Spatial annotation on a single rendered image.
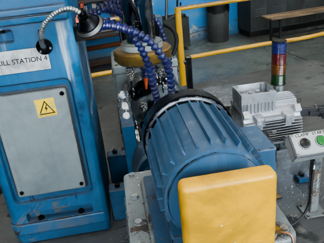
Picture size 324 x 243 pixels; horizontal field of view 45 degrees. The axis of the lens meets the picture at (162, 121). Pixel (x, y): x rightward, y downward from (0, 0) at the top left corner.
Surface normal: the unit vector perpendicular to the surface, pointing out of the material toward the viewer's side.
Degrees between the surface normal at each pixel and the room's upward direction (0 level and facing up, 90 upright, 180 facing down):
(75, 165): 90
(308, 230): 0
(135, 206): 0
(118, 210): 90
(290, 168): 90
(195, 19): 90
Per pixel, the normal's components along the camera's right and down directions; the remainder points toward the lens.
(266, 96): 0.14, 0.40
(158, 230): -0.10, -0.90
